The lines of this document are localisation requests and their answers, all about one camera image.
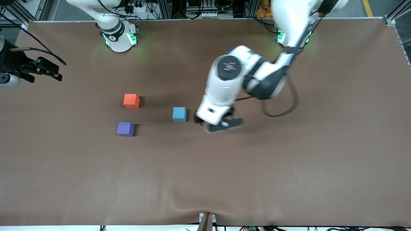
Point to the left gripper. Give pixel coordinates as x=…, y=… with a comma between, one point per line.
x=197, y=119

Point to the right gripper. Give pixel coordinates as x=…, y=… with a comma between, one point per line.
x=16, y=62

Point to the blue foam block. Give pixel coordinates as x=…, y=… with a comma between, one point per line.
x=179, y=114

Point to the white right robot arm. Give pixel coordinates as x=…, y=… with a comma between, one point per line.
x=118, y=41

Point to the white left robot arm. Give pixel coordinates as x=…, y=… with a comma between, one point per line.
x=273, y=77

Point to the orange foam block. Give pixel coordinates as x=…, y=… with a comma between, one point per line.
x=131, y=101

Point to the purple foam block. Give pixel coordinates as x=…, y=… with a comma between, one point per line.
x=125, y=129

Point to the white terminal block row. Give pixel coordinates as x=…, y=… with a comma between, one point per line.
x=205, y=15

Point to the brown table cover mat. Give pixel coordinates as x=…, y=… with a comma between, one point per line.
x=224, y=176

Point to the orange bagged items pile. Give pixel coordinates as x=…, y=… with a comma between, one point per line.
x=264, y=9

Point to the white power strip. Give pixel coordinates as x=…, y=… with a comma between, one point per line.
x=147, y=9

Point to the aluminium frame profile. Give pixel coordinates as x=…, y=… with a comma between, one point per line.
x=41, y=9
x=398, y=11

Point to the grey mounting bracket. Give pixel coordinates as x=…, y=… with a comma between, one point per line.
x=207, y=223

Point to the aluminium frame post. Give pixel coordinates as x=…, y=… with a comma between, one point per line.
x=165, y=9
x=250, y=8

